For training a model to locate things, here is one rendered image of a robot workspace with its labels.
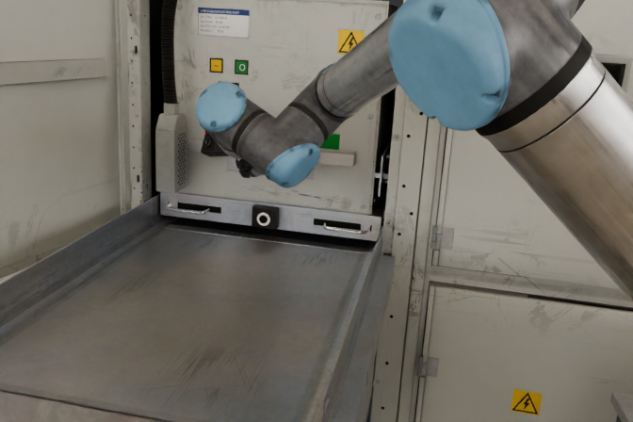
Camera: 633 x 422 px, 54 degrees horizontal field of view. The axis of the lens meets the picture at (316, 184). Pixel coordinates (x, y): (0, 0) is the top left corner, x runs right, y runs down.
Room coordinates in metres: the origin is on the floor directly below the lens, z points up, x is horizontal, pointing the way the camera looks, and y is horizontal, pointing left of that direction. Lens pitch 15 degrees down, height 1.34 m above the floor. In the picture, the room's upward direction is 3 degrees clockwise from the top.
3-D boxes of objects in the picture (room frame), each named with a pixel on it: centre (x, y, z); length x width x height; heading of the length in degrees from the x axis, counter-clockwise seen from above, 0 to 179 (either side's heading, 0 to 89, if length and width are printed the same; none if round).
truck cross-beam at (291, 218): (1.41, 0.11, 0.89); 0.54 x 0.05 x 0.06; 79
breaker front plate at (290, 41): (1.40, 0.11, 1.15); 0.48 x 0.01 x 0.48; 79
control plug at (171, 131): (1.37, 0.33, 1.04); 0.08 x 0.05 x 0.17; 169
